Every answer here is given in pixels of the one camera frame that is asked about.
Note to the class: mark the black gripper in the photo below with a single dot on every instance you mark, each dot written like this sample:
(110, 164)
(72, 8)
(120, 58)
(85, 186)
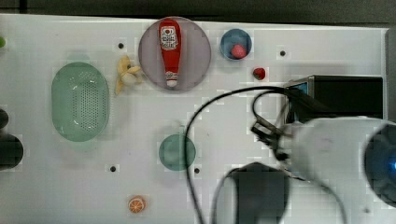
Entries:
(271, 136)

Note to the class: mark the black toy oven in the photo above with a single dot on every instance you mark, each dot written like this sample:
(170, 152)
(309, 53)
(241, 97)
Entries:
(346, 96)

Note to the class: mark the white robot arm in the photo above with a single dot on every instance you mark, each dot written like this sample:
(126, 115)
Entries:
(337, 171)

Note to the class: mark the red strawberry toy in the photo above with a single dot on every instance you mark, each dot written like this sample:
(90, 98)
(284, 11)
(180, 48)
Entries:
(259, 73)

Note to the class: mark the pink round fruit toy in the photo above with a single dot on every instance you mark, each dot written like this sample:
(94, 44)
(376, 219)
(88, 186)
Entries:
(238, 52)

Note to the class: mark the teal green cup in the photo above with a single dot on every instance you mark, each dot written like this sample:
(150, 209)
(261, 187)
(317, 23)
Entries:
(177, 152)

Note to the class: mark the blue small bowl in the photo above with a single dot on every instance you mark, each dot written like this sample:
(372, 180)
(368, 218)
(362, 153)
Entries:
(232, 37)

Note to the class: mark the grey round plate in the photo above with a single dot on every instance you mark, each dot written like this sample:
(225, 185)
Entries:
(195, 55)

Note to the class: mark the red ketchup bottle toy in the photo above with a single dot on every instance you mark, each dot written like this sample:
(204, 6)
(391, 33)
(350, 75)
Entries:
(170, 45)

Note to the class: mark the orange slice toy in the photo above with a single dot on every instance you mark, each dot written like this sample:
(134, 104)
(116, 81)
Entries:
(137, 204)

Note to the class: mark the yellow banana toy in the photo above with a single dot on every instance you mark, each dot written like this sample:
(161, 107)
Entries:
(129, 74)

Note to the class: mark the green perforated strainer basket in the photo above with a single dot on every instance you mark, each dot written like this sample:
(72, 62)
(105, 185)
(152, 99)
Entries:
(79, 102)

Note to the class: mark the black cylindrical object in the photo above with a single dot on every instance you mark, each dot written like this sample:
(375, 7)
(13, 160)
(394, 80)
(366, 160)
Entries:
(11, 148)

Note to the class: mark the green small object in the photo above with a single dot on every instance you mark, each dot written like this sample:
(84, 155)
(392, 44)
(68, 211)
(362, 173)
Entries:
(2, 42)

